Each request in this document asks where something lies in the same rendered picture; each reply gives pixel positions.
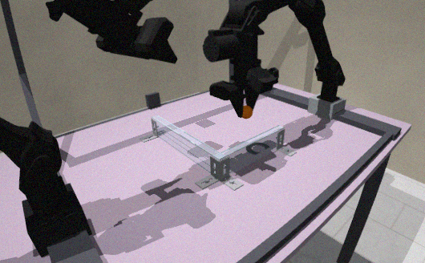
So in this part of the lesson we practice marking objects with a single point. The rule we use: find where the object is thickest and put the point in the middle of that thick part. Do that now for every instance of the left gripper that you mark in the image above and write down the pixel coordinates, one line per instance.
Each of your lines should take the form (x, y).
(229, 91)

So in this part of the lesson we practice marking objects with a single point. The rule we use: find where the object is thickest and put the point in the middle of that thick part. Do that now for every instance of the black metal frame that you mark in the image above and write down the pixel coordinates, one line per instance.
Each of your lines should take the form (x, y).
(20, 65)

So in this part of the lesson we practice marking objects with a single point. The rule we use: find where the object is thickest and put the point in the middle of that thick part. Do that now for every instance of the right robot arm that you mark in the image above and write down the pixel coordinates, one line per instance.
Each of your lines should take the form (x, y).
(34, 149)

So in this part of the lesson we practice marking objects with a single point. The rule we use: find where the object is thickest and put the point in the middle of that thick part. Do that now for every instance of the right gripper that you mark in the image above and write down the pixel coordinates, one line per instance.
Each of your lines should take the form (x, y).
(119, 29)

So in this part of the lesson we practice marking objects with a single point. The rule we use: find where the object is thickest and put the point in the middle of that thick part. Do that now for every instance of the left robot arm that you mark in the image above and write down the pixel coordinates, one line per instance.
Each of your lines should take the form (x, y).
(232, 41)

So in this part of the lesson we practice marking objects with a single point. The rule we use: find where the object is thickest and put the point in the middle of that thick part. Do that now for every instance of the brown ball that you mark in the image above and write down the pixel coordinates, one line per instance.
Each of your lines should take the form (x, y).
(247, 112)

